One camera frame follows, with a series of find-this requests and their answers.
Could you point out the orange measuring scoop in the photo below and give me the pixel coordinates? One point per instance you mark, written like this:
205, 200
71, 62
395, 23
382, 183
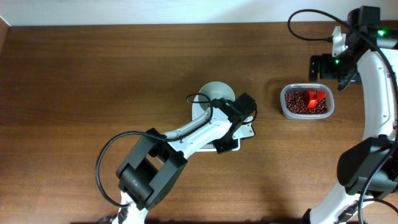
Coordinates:
314, 97

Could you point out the clear plastic container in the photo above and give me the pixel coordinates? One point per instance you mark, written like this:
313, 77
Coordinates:
307, 86

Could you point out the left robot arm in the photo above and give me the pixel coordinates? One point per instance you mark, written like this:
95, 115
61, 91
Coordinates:
154, 164

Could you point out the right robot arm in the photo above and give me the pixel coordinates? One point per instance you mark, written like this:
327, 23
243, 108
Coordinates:
367, 173

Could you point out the white bowl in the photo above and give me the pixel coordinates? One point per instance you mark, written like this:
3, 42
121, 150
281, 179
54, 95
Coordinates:
214, 90

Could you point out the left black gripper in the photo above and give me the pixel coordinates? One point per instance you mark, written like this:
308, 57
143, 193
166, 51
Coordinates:
226, 145

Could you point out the red beans in container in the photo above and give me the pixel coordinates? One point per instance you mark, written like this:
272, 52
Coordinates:
296, 102

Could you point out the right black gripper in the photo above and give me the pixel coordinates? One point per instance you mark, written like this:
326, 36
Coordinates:
314, 68

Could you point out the white digital kitchen scale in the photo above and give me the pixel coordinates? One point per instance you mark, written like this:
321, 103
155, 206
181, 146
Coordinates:
199, 118

